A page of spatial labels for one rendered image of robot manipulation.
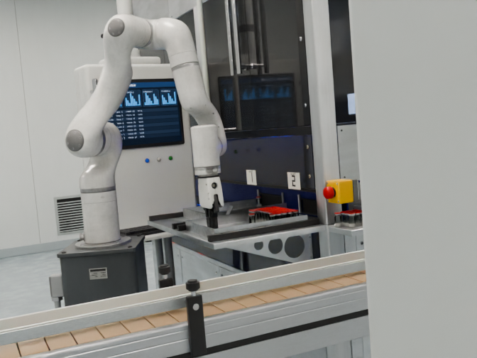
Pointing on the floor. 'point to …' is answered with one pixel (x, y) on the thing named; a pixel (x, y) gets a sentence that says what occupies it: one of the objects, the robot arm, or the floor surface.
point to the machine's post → (324, 131)
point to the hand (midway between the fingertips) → (212, 223)
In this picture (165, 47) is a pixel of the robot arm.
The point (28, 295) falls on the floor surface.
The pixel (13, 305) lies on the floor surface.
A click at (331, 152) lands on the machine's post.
